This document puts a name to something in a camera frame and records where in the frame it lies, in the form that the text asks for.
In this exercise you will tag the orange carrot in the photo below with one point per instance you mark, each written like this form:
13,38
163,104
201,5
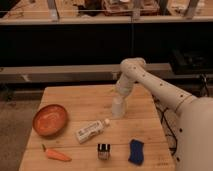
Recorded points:
56,155

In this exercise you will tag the black and white eraser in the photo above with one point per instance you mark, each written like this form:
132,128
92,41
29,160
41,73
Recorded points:
103,151

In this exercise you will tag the white tube bottle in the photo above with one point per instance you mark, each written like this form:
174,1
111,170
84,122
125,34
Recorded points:
92,129

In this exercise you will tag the orange bowl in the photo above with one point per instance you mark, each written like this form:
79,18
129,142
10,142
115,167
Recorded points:
50,120

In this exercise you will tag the black box on shelf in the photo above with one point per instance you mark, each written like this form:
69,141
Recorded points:
191,62

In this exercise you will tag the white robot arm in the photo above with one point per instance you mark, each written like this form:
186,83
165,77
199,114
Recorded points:
195,127

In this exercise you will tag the white ceramic cup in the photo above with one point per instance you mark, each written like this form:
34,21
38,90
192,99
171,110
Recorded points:
118,107

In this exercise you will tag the blue sponge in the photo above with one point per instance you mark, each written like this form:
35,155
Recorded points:
136,152

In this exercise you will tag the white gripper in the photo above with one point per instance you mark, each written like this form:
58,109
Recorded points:
123,90

